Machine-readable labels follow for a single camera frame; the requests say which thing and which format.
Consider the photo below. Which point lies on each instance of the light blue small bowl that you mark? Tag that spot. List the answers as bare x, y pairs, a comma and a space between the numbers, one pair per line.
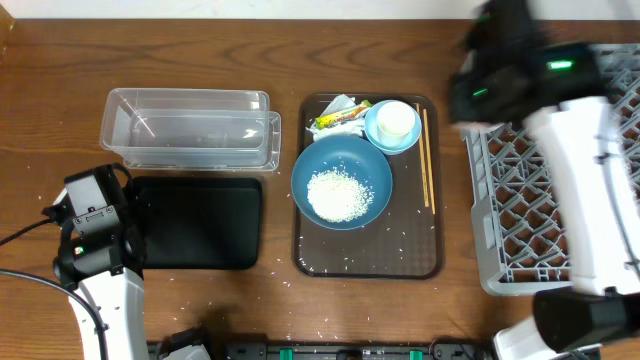
371, 131

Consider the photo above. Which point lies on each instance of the white cup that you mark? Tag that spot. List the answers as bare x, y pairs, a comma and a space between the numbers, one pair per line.
395, 120

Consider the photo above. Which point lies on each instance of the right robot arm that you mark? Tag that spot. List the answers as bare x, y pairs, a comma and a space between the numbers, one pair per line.
513, 74

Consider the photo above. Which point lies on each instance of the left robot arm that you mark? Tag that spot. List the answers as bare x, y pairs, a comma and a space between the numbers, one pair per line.
100, 261

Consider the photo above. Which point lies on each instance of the grey dishwasher rack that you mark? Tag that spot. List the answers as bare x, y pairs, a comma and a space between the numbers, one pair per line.
519, 239

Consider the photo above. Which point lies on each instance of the dark blue bowl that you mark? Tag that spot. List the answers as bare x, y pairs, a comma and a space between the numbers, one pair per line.
356, 156

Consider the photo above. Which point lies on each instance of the white rice pile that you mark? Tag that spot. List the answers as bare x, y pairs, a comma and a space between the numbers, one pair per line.
336, 197

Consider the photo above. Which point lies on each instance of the crumpled white tissue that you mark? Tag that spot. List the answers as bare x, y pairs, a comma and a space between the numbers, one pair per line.
351, 127

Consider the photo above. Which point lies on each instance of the yellow green snack wrapper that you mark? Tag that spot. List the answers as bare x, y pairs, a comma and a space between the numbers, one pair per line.
343, 115

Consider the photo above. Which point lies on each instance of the brown serving tray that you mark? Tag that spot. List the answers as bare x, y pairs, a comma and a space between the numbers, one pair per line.
404, 242

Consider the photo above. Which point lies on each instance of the left wooden chopstick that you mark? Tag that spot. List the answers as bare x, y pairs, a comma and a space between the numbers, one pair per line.
423, 161

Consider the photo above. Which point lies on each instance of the wooden chopstick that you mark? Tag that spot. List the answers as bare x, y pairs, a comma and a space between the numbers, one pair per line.
423, 161
429, 161

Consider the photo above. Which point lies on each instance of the right wooden chopstick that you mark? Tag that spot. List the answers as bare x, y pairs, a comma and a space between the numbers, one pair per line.
429, 161

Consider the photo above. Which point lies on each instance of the black tray bin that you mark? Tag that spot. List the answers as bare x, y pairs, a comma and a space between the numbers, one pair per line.
199, 223

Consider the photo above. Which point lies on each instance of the clear plastic bin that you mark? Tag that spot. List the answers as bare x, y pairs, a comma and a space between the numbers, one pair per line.
192, 129

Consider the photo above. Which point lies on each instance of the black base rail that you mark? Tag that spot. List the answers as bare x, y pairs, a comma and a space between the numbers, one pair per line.
259, 347

